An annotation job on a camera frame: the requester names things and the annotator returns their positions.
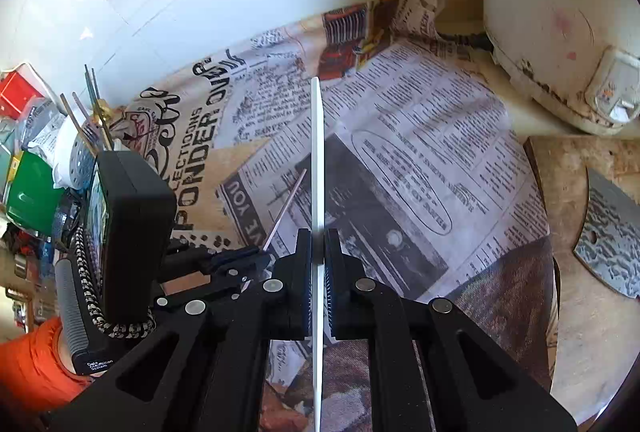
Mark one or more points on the teal packet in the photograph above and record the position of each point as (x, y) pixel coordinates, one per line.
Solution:
(6, 169)

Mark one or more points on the patterned steel cleaver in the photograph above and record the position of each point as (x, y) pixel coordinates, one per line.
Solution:
(612, 237)

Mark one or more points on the thin pale chopstick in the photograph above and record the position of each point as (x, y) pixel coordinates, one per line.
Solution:
(287, 207)

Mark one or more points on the green box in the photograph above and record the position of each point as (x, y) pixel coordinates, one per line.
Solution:
(35, 197)

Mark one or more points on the person's left forearm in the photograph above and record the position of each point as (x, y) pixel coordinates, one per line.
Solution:
(30, 362)

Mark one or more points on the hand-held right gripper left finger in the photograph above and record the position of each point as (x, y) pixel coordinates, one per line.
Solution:
(304, 292)

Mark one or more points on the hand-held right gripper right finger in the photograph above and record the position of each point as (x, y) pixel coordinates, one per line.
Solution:
(332, 292)

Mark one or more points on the dark slim chopstick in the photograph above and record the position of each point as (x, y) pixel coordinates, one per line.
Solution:
(98, 89)
(91, 89)

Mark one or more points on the gold tipped chopstick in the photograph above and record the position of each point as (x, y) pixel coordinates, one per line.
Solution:
(106, 124)

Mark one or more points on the printed newspaper sheet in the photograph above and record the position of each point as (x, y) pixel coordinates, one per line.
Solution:
(400, 136)

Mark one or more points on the red box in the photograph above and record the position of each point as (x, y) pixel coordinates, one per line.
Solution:
(15, 94)

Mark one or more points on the white chopstick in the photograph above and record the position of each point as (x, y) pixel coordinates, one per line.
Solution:
(316, 161)

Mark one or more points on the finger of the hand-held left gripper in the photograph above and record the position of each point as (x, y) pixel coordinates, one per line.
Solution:
(225, 256)
(230, 277)

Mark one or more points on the clear zip bag blue label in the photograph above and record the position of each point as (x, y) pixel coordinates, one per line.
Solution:
(42, 119)

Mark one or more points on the white chopstick holder cup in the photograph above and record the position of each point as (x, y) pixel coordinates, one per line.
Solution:
(82, 164)

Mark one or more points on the wooden cutting board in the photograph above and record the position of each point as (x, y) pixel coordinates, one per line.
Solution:
(575, 337)

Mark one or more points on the white rice cooker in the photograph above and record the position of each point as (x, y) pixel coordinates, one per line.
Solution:
(550, 11)

